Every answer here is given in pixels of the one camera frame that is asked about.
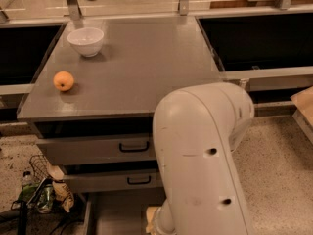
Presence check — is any metal post left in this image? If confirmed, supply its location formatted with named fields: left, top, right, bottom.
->
left=67, top=0, right=81, bottom=21

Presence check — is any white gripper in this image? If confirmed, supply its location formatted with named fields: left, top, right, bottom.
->
left=152, top=208, right=166, bottom=235

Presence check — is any grey middle drawer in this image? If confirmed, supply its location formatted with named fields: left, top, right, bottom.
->
left=64, top=169, right=162, bottom=193

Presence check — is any white ceramic bowl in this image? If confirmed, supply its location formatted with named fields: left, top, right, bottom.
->
left=67, top=27, right=104, bottom=57

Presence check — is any beige patterned bag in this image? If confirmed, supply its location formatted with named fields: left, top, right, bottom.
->
left=47, top=164, right=74, bottom=212

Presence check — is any yellow sponge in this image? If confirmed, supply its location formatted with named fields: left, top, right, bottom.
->
left=146, top=207, right=159, bottom=235

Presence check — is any grey top drawer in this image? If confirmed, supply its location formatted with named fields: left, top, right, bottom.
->
left=36, top=134, right=156, bottom=165

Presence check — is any brown cardboard box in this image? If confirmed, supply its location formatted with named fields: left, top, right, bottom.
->
left=291, top=86, right=313, bottom=126

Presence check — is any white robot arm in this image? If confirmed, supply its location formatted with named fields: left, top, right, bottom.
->
left=151, top=82, right=254, bottom=235

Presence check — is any clear plastic bottle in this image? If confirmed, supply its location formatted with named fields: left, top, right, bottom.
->
left=22, top=171, right=33, bottom=188

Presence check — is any grey open bottom drawer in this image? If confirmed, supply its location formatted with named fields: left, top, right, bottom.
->
left=83, top=188, right=165, bottom=235

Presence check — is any black wire basket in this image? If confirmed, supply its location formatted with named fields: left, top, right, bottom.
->
left=29, top=155, right=49, bottom=181

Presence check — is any grey drawer cabinet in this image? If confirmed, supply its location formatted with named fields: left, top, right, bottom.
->
left=16, top=15, right=236, bottom=235

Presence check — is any orange fruit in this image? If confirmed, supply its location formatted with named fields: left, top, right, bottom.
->
left=53, top=71, right=74, bottom=92

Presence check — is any green snack bag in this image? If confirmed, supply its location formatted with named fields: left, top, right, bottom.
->
left=18, top=183, right=54, bottom=214

